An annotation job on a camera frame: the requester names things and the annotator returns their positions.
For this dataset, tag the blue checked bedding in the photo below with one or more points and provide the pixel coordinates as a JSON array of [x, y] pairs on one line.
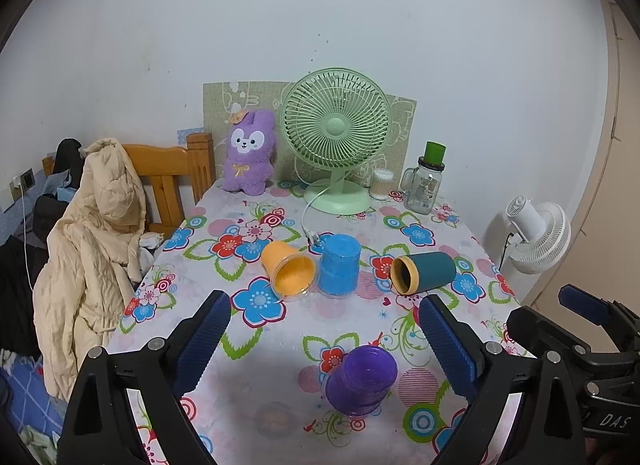
[[25, 395]]

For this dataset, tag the floral tablecloth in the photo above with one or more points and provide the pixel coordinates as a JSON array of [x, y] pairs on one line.
[[300, 325]]

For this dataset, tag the beige padded jacket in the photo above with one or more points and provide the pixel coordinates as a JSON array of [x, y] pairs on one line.
[[85, 255]]

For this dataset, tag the teal cup with yellow rim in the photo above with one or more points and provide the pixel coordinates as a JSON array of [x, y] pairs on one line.
[[431, 270]]

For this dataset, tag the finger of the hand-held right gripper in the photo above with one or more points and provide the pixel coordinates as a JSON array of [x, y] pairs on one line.
[[582, 301], [540, 330]]

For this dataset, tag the white cloth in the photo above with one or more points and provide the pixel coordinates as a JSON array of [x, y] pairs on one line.
[[150, 241]]

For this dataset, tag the wall socket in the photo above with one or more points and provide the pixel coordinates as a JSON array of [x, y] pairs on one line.
[[25, 178]]

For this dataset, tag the cotton swab container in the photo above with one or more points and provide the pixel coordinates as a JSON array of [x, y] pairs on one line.
[[382, 185]]

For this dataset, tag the wooden chair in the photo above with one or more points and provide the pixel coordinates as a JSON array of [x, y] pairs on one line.
[[165, 180]]

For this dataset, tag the purple plush bunny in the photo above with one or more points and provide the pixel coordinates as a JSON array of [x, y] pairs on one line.
[[248, 170]]

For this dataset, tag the white standing fan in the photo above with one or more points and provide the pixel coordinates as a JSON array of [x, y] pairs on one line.
[[545, 240]]

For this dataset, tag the purple plastic cup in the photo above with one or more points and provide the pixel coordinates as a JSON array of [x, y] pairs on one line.
[[360, 380]]

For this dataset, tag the glass jar mug green lid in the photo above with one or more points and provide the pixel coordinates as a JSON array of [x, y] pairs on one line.
[[422, 190]]

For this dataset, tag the blue plastic cup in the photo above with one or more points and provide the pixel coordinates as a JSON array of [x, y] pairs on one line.
[[340, 265]]

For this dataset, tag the dark clothes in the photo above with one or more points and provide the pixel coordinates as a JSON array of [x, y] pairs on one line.
[[15, 285]]

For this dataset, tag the beige door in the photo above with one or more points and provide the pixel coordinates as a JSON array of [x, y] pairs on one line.
[[615, 195]]

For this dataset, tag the beige printed placemat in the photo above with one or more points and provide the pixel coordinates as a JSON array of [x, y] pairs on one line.
[[220, 110]]

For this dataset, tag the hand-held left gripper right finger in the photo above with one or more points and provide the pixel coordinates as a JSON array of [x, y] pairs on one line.
[[447, 345]]

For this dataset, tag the orange plastic cup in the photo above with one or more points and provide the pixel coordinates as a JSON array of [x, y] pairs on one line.
[[280, 259]]

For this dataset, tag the green desk fan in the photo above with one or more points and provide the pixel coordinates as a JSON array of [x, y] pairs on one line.
[[336, 126]]

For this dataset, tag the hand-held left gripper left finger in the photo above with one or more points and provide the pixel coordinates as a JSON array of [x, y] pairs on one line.
[[202, 340]]

